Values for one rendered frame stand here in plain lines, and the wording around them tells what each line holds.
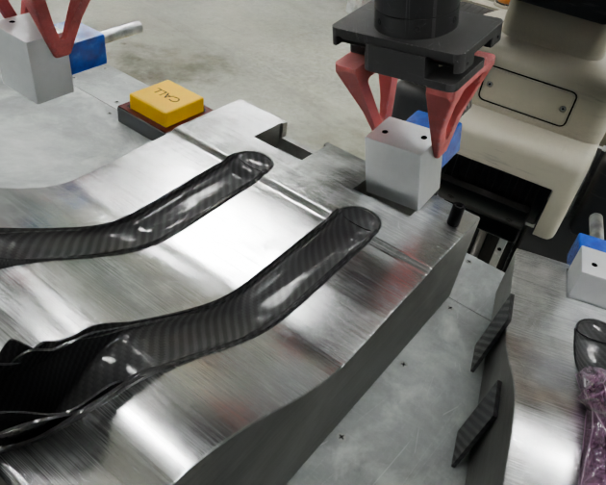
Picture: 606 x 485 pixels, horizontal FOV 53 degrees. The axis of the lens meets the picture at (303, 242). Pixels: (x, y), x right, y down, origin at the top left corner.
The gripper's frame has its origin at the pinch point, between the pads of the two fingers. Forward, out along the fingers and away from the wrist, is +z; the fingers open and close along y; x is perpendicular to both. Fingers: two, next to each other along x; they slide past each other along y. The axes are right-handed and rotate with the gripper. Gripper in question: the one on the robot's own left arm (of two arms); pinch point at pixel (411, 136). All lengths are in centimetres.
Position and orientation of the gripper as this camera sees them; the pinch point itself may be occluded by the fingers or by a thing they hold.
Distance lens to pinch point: 49.5
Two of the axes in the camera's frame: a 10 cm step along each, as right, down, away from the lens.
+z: 0.8, 7.5, 6.6
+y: 7.9, 3.6, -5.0
